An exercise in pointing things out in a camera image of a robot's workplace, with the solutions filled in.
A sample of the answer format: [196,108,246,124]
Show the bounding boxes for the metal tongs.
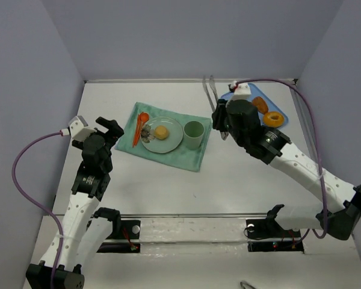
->
[203,75,229,141]

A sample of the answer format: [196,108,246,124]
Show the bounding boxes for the round yellow bun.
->
[154,125,170,140]

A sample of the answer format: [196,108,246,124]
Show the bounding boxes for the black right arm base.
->
[244,219,304,253]

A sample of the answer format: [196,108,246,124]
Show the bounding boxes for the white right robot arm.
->
[212,99,361,240]

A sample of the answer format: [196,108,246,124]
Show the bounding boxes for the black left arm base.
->
[97,219,141,253]

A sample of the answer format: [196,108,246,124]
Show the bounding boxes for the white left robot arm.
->
[26,116,124,288]

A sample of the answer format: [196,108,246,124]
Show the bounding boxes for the orange-brown oblong bread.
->
[251,96,268,114]

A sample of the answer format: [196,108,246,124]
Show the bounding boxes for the blue plastic tray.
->
[220,82,289,130]

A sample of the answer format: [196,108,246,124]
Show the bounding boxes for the green ceramic cup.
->
[184,120,205,150]

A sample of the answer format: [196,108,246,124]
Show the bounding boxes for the orange plastic knife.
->
[132,114,141,148]

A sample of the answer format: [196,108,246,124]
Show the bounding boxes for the green floral ceramic plate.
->
[140,117,183,154]

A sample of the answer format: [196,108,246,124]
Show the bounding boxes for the orange plastic fork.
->
[132,120,143,148]

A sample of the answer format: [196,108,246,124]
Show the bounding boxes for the green satin placemat cloth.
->
[116,102,212,172]

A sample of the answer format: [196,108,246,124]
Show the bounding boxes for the orange plastic spoon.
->
[132,112,150,148]

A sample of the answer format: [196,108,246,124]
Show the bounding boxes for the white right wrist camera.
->
[229,81,251,101]

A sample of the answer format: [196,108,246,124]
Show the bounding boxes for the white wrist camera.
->
[60,116,96,142]
[229,81,251,101]

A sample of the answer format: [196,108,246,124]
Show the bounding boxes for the orange ring donut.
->
[263,111,285,128]

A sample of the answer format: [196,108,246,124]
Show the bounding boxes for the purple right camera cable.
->
[234,78,329,239]

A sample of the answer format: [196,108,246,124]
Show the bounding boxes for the purple camera cable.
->
[11,129,66,289]
[234,78,329,239]

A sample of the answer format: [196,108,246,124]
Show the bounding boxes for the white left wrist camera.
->
[60,116,96,142]

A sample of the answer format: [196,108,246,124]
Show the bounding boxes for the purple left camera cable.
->
[11,129,66,289]

